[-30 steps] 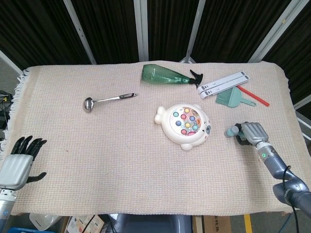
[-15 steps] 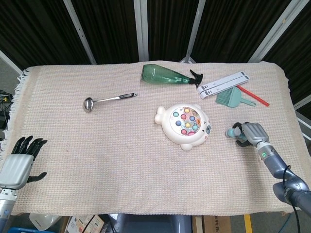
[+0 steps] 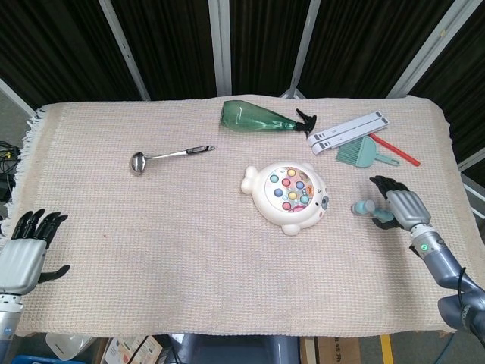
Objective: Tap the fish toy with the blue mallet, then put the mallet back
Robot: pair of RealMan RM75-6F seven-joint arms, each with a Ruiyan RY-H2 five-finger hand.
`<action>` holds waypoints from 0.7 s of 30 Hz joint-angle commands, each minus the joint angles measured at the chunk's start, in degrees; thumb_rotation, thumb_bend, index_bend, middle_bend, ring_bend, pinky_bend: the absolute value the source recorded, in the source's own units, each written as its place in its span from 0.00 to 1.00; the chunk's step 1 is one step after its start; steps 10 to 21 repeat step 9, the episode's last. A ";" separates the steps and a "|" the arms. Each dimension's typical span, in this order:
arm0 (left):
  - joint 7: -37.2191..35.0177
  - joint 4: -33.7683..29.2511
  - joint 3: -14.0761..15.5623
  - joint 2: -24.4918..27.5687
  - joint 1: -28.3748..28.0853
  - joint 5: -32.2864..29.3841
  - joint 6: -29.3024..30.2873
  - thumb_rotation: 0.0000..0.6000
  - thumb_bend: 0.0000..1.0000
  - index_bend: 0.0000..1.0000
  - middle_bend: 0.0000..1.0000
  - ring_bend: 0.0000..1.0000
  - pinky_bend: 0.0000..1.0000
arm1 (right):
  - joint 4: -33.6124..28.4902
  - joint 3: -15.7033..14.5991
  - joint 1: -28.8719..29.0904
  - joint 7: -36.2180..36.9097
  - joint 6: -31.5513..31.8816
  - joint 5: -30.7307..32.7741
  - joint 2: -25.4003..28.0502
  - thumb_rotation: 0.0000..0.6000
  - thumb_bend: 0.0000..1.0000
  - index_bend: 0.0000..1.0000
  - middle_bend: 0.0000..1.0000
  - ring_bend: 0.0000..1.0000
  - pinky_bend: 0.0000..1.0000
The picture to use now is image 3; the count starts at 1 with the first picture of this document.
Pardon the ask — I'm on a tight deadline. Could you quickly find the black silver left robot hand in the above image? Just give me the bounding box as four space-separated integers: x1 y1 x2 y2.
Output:
0 208 71 297

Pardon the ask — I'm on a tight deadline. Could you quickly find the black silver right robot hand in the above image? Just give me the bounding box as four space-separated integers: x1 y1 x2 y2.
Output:
369 175 433 231

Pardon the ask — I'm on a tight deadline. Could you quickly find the teal grey toy hammer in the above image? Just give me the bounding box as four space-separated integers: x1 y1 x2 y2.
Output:
350 199 395 224

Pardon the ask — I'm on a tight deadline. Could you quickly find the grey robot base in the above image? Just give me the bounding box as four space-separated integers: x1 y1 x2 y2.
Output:
168 333 300 364

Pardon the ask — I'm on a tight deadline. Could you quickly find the cream seal whack-a-mole toy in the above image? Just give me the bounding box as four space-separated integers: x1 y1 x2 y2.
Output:
240 161 330 237

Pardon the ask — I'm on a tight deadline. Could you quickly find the red stick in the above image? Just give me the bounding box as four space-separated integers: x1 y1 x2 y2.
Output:
368 132 421 167

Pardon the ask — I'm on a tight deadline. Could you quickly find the teal small dustpan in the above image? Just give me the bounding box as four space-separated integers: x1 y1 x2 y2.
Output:
355 135 401 168

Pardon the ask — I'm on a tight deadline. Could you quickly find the teal small brush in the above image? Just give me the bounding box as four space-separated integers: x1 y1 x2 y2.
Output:
335 142 363 167

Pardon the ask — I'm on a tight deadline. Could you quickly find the white plastic container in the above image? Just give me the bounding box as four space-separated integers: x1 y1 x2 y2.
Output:
45 333 98 361

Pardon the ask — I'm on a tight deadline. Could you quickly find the blue plastic box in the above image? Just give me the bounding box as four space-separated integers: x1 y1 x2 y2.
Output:
11 354 58 364

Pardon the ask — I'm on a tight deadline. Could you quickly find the beige woven tablecloth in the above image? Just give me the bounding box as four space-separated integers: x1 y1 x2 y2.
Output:
3 93 473 338

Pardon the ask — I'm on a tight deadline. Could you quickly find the printed cardboard box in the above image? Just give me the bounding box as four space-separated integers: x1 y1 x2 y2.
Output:
102 335 167 364

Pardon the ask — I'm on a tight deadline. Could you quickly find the brown cardboard box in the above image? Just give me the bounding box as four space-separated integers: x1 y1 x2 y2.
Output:
299 335 361 364

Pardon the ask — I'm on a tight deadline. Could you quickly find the green spray bottle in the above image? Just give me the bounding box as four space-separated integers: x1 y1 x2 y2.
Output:
221 99 318 140

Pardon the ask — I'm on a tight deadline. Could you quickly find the black pleated curtain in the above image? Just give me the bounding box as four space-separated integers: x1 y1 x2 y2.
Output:
0 0 485 179

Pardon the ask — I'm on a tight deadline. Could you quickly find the black cable bundle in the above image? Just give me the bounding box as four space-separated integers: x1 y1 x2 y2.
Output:
0 140 20 202

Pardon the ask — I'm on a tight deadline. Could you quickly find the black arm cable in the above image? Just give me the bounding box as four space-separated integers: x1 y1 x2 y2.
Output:
456 266 474 315

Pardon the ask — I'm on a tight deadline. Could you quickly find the steel ladle black handle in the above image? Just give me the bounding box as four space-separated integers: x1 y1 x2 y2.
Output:
130 144 216 177

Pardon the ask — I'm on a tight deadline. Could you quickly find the white metal frame post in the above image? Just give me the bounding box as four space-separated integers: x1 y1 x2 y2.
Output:
388 0 474 99
280 0 321 99
0 77 37 118
208 0 233 96
99 0 151 102

